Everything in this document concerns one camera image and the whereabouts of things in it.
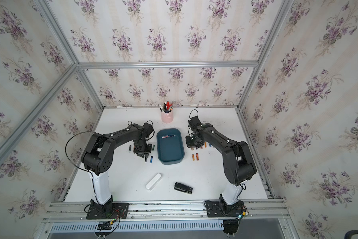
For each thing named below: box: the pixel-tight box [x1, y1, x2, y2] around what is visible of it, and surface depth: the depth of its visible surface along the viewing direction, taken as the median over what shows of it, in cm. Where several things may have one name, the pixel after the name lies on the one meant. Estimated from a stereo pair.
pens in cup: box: [159, 101, 174, 114], surface depth 109 cm
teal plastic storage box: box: [156, 127, 185, 165], surface depth 97 cm
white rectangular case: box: [145, 172, 163, 191], surface depth 81 cm
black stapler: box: [174, 182, 193, 195], surface depth 80 cm
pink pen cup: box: [159, 106, 174, 124], surface depth 109 cm
